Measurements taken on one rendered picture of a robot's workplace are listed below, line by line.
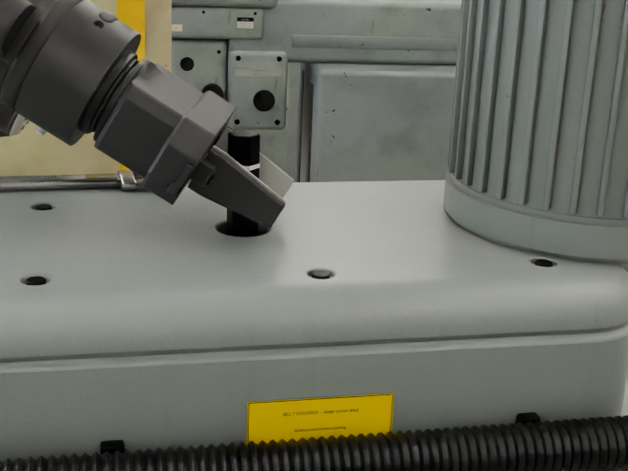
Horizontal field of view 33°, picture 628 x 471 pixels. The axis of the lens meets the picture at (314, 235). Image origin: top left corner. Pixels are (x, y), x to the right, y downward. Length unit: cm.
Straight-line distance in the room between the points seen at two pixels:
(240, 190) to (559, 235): 21
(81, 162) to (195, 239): 179
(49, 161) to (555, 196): 189
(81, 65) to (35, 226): 12
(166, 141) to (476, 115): 21
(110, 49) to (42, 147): 180
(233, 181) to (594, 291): 24
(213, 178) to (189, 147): 4
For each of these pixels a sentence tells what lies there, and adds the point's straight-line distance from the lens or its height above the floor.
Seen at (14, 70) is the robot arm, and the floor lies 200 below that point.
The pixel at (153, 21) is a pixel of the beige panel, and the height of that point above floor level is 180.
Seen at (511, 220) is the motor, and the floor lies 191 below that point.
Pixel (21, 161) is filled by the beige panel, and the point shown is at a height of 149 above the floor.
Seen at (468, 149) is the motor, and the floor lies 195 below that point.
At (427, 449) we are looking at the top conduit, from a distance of 64.
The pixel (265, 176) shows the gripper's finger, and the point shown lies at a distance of 74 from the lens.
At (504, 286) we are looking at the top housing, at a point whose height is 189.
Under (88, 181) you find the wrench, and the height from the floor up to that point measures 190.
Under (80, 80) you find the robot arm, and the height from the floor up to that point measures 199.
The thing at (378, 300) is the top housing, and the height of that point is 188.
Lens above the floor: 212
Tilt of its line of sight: 19 degrees down
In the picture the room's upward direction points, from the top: 3 degrees clockwise
